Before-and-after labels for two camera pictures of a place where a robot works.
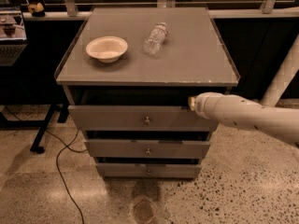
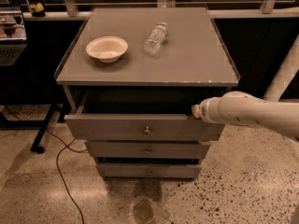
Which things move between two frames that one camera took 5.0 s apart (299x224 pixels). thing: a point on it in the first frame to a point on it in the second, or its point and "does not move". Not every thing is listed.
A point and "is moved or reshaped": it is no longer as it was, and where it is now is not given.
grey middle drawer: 142,148 does not move
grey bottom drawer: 149,170 does not move
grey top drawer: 138,119 is moved or reshaped
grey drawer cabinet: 128,75 does not move
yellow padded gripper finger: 192,103 to 196,110
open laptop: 13,39 does not move
